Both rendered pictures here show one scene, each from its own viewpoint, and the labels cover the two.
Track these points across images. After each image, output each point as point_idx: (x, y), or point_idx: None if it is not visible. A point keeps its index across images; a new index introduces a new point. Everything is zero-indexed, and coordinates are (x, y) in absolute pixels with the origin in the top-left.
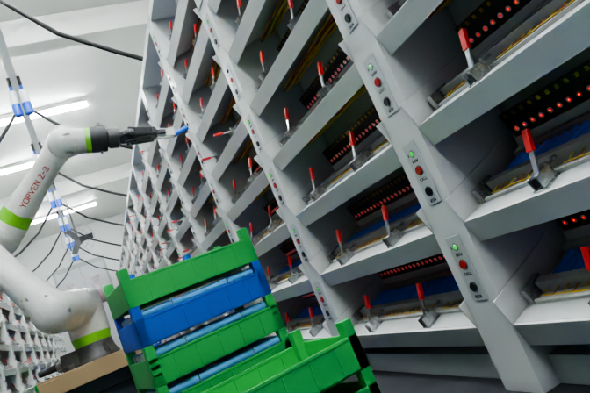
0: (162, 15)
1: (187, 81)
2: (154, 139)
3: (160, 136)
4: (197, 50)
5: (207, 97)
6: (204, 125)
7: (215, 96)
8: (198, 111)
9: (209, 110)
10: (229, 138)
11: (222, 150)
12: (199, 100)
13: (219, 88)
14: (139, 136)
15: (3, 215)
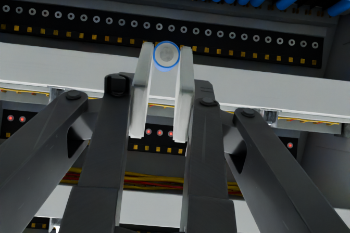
0: None
1: (237, 225)
2: (210, 102)
3: (141, 75)
4: (52, 205)
5: (321, 179)
6: (279, 93)
7: (60, 71)
8: (349, 170)
9: (171, 83)
10: (347, 59)
11: None
12: (333, 190)
13: (4, 65)
14: (78, 182)
15: None
